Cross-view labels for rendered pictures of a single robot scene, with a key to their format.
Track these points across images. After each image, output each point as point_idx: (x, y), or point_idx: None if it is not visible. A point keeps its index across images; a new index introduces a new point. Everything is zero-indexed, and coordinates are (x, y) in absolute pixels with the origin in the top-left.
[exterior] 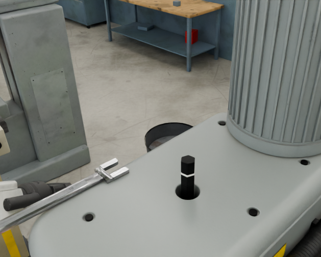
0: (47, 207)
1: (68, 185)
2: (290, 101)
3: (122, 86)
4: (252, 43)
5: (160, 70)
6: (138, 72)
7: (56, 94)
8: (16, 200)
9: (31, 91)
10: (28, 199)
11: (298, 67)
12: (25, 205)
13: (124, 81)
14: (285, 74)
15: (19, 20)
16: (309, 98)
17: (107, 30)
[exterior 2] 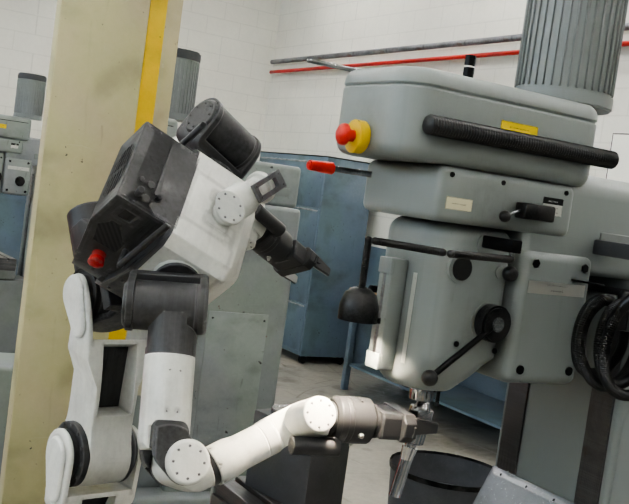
0: None
1: (311, 249)
2: (557, 48)
3: (353, 454)
4: (533, 8)
5: (442, 450)
6: (391, 442)
7: (240, 360)
8: (266, 209)
9: (202, 337)
10: (275, 218)
11: (563, 19)
12: (271, 222)
13: (359, 448)
14: (554, 26)
15: None
16: (571, 45)
17: (340, 374)
